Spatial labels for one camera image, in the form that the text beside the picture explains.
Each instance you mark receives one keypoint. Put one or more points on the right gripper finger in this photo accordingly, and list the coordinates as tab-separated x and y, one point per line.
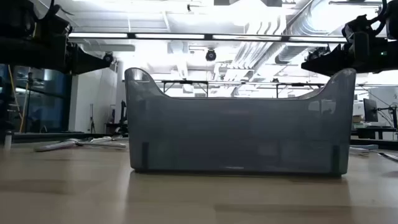
329	57
335	70

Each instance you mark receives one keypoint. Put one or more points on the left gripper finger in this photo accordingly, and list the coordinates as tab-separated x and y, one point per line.
87	69
87	56

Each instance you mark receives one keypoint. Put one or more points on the dark grey plastic bin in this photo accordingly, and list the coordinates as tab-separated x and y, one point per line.
236	133

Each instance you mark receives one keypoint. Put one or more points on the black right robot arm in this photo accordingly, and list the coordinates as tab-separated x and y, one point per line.
393	18

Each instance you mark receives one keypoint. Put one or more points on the black ceiling spotlight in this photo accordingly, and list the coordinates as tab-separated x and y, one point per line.
315	53

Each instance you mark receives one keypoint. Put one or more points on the black computer monitor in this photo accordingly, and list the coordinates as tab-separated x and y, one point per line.
370	110

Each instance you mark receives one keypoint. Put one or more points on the cardboard box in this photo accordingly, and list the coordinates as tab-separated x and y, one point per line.
357	119

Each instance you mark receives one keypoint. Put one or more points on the small black tripod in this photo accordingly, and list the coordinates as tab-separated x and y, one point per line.
92	124

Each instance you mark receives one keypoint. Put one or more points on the black background desk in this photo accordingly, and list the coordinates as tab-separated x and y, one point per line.
373	132

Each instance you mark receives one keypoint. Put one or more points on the overhead light bar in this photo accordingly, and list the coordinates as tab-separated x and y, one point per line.
169	36

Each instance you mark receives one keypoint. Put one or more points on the small white bottle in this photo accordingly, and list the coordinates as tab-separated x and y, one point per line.
7	141

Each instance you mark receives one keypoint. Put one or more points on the black round hanging camera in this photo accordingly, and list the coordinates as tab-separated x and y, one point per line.
108	56
211	55

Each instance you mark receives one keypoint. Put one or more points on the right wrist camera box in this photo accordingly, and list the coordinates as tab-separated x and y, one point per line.
357	29

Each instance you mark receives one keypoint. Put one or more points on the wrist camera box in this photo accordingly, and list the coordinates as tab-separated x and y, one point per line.
357	29
51	25

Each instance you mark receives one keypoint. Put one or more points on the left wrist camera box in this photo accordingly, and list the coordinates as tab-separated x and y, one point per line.
51	25

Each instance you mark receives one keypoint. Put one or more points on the silver ceiling air duct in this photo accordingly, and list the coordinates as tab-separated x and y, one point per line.
295	49

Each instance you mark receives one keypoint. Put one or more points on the black aluminium table frame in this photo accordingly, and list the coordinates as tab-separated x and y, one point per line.
46	137

